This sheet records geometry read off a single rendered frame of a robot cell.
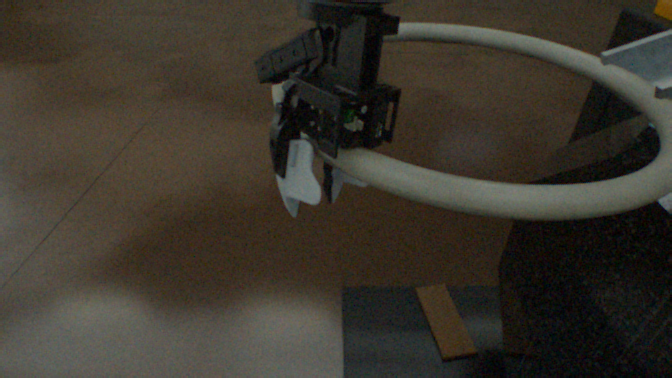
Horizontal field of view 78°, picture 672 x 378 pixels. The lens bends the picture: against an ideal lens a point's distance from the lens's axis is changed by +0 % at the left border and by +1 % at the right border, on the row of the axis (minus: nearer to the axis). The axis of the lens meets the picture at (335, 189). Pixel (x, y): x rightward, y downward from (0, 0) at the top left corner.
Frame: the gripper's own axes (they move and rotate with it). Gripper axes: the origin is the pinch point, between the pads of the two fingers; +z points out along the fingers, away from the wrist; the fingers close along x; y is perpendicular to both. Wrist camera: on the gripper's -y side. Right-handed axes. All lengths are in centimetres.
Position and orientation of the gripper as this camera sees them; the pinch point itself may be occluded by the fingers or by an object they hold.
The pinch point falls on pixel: (310, 195)
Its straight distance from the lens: 45.6
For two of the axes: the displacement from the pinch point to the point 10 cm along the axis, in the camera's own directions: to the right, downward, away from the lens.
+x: 7.7, -2.7, 5.9
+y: 6.4, 4.5, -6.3
